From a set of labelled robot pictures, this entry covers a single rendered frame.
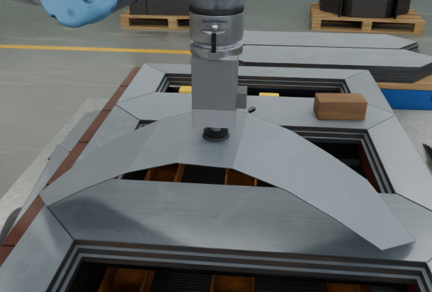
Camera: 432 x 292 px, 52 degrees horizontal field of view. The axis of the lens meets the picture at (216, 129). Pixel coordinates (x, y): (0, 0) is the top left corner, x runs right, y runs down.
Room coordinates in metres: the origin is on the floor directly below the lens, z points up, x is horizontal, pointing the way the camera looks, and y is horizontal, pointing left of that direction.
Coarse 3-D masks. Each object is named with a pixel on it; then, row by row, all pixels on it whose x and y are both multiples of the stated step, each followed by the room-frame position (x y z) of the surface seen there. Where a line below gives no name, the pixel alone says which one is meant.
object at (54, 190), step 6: (78, 162) 0.73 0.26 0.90; (72, 168) 0.71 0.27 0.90; (78, 168) 0.69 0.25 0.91; (66, 174) 0.69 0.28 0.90; (72, 174) 0.67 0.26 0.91; (60, 180) 0.68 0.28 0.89; (66, 180) 0.66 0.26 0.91; (54, 186) 0.66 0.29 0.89; (60, 186) 0.64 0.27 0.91; (48, 192) 0.64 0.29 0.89; (54, 192) 0.62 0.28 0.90; (42, 198) 0.63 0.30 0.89; (48, 198) 0.61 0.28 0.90; (48, 204) 0.58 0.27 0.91
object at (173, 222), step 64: (128, 128) 0.97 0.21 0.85; (320, 128) 0.97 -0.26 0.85; (128, 192) 0.70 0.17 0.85; (192, 192) 0.70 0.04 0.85; (256, 192) 0.70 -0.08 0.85; (384, 192) 0.73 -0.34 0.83; (128, 256) 0.55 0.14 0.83; (192, 256) 0.54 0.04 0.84; (256, 256) 0.54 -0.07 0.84; (320, 256) 0.53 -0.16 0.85; (384, 256) 0.53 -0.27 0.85
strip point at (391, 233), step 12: (372, 192) 0.63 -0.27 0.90; (372, 204) 0.59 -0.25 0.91; (384, 204) 0.61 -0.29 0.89; (384, 216) 0.57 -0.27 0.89; (396, 216) 0.59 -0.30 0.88; (384, 228) 0.54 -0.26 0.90; (396, 228) 0.56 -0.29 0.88; (384, 240) 0.51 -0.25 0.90; (396, 240) 0.53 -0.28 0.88; (408, 240) 0.55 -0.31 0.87
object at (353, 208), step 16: (336, 160) 0.66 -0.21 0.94; (336, 176) 0.61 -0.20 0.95; (352, 176) 0.64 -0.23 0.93; (336, 192) 0.56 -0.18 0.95; (352, 192) 0.59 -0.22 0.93; (368, 192) 0.62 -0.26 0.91; (336, 208) 0.52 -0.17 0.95; (352, 208) 0.54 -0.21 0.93; (368, 208) 0.57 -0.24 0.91; (352, 224) 0.50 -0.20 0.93; (368, 224) 0.53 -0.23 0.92; (368, 240) 0.49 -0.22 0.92
